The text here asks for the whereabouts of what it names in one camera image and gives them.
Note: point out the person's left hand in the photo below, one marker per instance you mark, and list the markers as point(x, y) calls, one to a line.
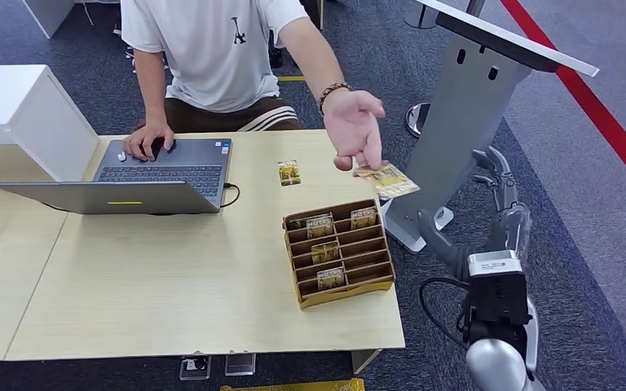
point(353, 127)

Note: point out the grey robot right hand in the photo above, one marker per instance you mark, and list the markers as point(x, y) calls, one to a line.
point(510, 229)

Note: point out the person's right hand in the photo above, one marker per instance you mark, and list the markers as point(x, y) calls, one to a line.
point(148, 137)

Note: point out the gold hotel key card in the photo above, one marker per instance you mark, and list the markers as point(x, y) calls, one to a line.
point(320, 226)
point(330, 278)
point(325, 252)
point(289, 172)
point(364, 218)
point(391, 183)

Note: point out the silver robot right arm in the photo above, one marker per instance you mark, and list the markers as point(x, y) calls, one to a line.
point(499, 361)

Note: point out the person's right forearm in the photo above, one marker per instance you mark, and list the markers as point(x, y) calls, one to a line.
point(151, 86)

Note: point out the person's left forearm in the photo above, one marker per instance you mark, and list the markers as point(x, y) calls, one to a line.
point(315, 59)

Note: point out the person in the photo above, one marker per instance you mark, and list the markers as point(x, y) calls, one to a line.
point(210, 54)

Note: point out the brown slotted card holder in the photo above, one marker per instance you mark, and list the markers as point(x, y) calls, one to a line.
point(345, 259)

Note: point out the grey open laptop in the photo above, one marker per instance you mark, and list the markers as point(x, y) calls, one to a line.
point(172, 172)

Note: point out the chrome round stanchion base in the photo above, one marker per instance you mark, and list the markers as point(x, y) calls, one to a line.
point(415, 120)

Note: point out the grey kiosk stand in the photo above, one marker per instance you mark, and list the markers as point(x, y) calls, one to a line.
point(464, 108)

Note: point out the white cabinet box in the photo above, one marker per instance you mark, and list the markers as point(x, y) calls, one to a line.
point(21, 113)

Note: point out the white furniture block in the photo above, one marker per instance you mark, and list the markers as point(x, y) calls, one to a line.
point(48, 13)

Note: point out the clear floor socket plate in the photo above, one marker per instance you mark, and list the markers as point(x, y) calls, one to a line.
point(240, 364)

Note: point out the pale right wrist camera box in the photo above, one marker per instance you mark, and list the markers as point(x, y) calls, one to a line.
point(496, 291)

